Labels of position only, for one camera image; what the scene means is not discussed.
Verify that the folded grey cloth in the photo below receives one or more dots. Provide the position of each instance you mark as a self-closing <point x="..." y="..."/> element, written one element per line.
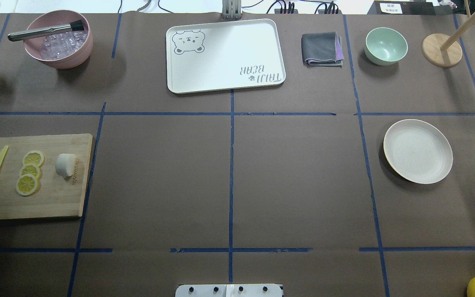
<point x="322" y="49"/>

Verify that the middle lemon slice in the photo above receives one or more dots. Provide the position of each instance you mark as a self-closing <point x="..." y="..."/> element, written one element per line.
<point x="32" y="169"/>

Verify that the wooden mug tree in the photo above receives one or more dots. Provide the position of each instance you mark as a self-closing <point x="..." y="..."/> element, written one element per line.
<point x="443" y="50"/>

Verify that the aluminium frame post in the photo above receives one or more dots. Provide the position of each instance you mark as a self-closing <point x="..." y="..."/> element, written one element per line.
<point x="231" y="9"/>

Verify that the ice cubes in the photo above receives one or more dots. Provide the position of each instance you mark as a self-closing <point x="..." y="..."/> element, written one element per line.
<point x="62" y="45"/>

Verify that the beige round plate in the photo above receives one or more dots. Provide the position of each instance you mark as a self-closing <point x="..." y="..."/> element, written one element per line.
<point x="418" y="151"/>

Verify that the black remote box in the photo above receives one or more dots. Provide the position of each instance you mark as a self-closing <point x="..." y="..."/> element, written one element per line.
<point x="399" y="7"/>

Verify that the white steamed bun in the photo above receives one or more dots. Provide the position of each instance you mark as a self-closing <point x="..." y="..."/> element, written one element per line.
<point x="65" y="164"/>

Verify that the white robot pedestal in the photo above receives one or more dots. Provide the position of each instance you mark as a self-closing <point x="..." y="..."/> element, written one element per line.
<point x="230" y="290"/>

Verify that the pink bowl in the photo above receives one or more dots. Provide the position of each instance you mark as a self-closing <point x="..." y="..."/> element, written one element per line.
<point x="33" y="46"/>

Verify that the white bear tray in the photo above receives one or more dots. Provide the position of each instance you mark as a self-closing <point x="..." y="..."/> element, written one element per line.
<point x="223" y="56"/>

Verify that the black power strip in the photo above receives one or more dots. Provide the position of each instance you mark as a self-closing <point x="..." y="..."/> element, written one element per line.
<point x="304" y="7"/>

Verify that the lemon slice near bun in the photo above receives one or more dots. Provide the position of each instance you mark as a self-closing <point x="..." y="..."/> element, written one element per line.
<point x="34" y="157"/>

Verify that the mint green bowl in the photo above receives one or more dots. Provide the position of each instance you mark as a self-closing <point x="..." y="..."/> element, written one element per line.
<point x="385" y="46"/>

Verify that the far lemon slice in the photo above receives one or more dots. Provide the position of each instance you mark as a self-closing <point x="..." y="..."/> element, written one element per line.
<point x="27" y="185"/>

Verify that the steel muddler tool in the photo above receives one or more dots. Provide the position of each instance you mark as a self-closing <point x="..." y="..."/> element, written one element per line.
<point x="49" y="30"/>

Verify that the bamboo cutting board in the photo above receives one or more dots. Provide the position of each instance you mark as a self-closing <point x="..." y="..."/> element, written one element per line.
<point x="44" y="176"/>

